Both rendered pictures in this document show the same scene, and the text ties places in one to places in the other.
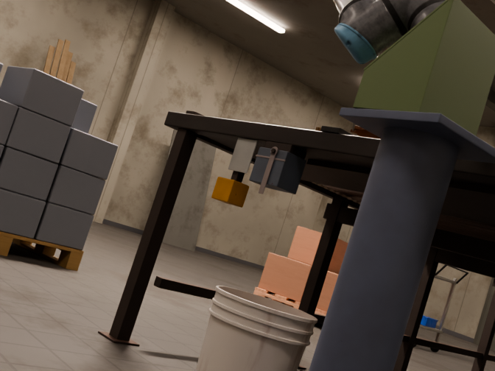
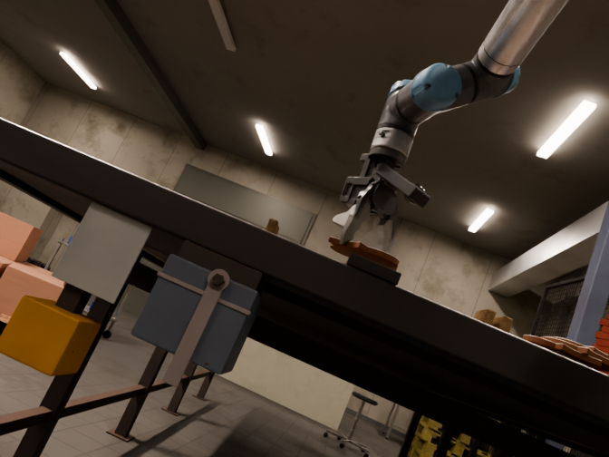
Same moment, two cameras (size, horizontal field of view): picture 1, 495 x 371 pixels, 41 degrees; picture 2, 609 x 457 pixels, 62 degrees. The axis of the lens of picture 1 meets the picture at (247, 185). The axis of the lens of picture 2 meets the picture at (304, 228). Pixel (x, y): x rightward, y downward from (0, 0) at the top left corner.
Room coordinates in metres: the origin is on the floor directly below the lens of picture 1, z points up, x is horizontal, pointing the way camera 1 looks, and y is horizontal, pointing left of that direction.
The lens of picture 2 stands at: (1.59, 0.35, 0.79)
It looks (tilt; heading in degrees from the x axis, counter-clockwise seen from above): 12 degrees up; 319
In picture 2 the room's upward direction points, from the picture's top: 24 degrees clockwise
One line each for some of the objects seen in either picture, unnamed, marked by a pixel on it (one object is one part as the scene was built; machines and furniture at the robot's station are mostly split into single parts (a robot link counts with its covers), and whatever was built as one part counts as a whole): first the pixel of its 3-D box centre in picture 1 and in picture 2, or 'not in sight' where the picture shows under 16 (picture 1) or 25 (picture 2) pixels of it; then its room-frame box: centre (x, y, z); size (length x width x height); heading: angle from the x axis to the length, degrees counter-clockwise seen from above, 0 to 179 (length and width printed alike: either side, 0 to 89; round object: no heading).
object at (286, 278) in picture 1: (325, 278); (12, 270); (6.16, -0.96, 0.39); 1.41 x 1.07 x 0.79; 148
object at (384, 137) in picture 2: not in sight; (390, 146); (2.22, -0.32, 1.20); 0.08 x 0.08 x 0.05
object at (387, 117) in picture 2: not in sight; (403, 111); (2.22, -0.32, 1.28); 0.09 x 0.08 x 0.11; 150
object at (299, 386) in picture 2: not in sight; (276, 368); (6.72, -4.76, 0.36); 2.13 x 0.70 x 0.73; 39
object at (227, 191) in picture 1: (237, 171); (78, 285); (2.33, 0.05, 0.74); 0.09 x 0.08 x 0.24; 43
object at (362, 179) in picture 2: not in sight; (374, 184); (2.22, -0.33, 1.12); 0.09 x 0.08 x 0.12; 1
